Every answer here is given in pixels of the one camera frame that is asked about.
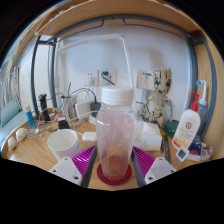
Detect small white digital clock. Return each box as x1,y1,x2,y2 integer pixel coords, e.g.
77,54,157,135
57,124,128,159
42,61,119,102
175,145,190,163

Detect clear bottle with white cap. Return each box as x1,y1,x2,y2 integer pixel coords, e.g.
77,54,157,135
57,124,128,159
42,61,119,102
95,85,138,181

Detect small blue tube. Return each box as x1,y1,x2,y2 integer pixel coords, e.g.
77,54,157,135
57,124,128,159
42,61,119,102
23,104,36,128

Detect white power adapter box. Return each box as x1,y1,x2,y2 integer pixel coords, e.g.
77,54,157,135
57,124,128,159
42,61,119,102
74,100,93,120

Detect white wall outlet with plug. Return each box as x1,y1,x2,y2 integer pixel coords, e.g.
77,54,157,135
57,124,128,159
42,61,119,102
99,69,118,86

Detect blue box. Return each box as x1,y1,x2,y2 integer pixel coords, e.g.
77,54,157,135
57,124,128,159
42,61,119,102
188,134,203,156

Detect black power adapter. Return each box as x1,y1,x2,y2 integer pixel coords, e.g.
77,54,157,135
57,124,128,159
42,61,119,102
90,101,102,118

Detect dark green bowl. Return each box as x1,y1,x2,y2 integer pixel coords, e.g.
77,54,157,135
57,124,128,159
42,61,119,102
163,119,180,138

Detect small cream round object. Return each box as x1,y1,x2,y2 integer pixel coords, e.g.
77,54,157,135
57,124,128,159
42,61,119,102
14,127,28,141
7,136,18,152

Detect white wall box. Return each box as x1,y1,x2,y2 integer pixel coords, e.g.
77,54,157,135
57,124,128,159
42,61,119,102
136,69,155,92

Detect blue wash bottle, white nozzle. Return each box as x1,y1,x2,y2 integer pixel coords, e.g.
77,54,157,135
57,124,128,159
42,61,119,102
195,79,209,136

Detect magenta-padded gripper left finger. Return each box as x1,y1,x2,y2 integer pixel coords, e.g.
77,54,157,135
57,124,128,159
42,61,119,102
48,144,99,189

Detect dark metal ruler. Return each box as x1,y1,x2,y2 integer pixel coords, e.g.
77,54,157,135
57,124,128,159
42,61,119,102
160,133,173,165

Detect wooden tree-figure toy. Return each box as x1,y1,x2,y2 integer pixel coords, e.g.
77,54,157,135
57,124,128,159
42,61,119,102
138,66,175,129

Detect grey metal desk frame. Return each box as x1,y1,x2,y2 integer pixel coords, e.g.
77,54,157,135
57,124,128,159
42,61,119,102
29,14,218,141

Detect white cup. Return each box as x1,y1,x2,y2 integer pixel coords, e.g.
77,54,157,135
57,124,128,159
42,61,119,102
46,128,81,162

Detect teal bed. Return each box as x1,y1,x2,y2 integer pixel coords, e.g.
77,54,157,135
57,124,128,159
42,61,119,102
0,99,26,148

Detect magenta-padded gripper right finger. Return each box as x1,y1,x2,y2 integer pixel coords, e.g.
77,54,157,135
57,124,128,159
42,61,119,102
130,145,177,188

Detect black handheld device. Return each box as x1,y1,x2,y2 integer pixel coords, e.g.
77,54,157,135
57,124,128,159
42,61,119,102
37,93,52,122

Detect white tissue pack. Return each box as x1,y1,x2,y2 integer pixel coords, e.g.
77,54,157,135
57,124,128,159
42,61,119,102
133,120,163,152

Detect flat round red coaster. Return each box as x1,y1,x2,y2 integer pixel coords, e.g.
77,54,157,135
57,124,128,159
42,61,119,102
96,162,133,187

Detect white lotion bottle, red pump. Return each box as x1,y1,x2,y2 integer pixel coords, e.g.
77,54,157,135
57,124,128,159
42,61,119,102
171,92,202,152

